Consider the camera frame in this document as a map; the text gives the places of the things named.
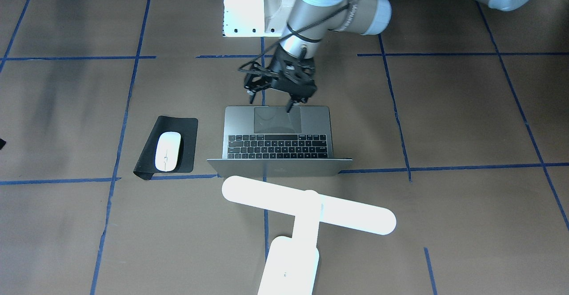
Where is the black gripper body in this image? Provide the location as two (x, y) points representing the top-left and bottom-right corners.
(268, 45), (317, 99)

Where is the grey laptop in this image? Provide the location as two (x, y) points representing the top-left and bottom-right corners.
(208, 105), (353, 178)

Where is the white computer mouse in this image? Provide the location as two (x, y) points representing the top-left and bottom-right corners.
(155, 132), (182, 172)

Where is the black mouse pad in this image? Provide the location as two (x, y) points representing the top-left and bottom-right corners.
(133, 116), (198, 180)

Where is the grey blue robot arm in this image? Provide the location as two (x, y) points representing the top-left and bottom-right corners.
(239, 0), (529, 111)

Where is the white desk lamp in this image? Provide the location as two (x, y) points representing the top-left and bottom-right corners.
(222, 176), (397, 295)

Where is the white mounting post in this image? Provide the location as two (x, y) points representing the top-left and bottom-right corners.
(222, 0), (295, 38)

